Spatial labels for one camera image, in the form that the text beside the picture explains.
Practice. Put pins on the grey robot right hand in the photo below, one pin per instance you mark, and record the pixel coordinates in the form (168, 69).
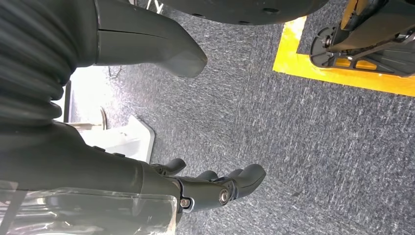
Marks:
(97, 162)

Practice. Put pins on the grey floor sign stand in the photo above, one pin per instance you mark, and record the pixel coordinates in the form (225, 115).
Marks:
(129, 139)

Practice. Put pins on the chrome stanchion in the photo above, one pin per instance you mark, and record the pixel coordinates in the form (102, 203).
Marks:
(103, 118)

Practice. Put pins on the clear plastic cover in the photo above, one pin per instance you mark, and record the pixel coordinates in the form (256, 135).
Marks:
(97, 214)

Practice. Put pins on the white platform black edge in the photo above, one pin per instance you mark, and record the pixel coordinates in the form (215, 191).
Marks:
(67, 103)

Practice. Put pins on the dark rounded robot shell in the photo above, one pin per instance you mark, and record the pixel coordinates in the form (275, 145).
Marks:
(246, 9)

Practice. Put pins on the yellow floor tape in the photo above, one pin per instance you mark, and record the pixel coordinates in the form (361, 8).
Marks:
(324, 76)

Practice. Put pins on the black robot foot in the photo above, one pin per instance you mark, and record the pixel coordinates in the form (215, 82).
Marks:
(373, 39)

